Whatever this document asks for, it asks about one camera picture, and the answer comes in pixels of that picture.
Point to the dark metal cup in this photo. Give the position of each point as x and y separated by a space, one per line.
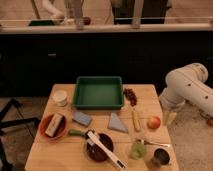
160 157

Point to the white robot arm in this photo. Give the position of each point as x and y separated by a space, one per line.
186 84

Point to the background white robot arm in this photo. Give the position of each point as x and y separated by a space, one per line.
48 5

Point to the green plastic tray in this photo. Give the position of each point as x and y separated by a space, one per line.
98 93

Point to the dark red grapes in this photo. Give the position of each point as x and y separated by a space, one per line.
130 96

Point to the grey triangular cloth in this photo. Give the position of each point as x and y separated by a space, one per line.
115 123

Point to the blue rectangular sponge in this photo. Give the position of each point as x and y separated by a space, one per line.
82 118

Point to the white cup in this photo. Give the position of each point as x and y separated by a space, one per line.
60 98

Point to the red yellow apple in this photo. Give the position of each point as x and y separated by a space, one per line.
154 122

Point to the wooden table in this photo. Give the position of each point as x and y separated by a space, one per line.
69 153

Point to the orange bowl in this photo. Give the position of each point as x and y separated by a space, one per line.
61 131

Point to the dark brown bowl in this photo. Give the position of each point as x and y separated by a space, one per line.
95 152

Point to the silver fork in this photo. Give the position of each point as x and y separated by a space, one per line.
145 142

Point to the white black box in bowl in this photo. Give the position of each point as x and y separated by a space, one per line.
54 124

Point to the light green cup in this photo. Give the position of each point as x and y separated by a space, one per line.
137 150

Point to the black tripod stand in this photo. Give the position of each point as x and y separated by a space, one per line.
6 166

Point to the green handled utensil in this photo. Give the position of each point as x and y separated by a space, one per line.
73 132

